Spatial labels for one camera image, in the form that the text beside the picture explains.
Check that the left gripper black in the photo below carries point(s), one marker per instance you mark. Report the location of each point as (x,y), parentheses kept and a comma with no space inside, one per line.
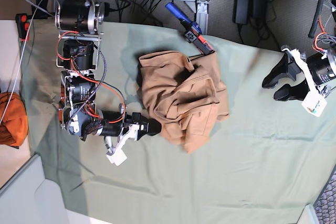
(321,66)

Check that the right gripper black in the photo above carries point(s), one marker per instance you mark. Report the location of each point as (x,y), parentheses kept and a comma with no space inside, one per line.
(149,127)

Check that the tan orange T-shirt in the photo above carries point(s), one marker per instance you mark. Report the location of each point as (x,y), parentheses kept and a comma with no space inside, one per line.
(185,94)

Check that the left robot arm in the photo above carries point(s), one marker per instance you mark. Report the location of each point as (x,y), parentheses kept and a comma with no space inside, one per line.
(323,40)

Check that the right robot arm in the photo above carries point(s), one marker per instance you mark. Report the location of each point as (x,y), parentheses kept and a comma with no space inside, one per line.
(78,52)

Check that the sage green table cloth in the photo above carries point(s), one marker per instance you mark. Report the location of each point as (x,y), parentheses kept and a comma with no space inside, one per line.
(262,165)

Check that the blue orange bar clamp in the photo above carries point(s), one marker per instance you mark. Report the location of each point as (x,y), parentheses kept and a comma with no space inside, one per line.
(193,33)

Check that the patterned grey mat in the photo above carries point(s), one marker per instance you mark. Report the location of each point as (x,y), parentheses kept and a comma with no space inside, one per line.
(325,204)

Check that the folded dark orange cloth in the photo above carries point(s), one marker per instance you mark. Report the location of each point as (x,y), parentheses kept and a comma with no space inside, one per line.
(14,126)

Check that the blue black corner clamp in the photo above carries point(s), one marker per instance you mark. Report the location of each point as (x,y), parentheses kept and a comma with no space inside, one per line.
(22,23)

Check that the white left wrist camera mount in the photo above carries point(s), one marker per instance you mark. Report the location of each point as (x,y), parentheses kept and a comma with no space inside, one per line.
(314,103)

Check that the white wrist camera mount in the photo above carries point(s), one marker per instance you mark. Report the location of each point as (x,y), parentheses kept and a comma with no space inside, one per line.
(115,154)
(314,103)

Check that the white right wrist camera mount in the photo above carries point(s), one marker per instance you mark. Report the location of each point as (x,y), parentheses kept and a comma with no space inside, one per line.
(115,154)

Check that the aluminium frame post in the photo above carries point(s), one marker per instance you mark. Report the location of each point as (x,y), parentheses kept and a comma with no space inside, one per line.
(201,10)

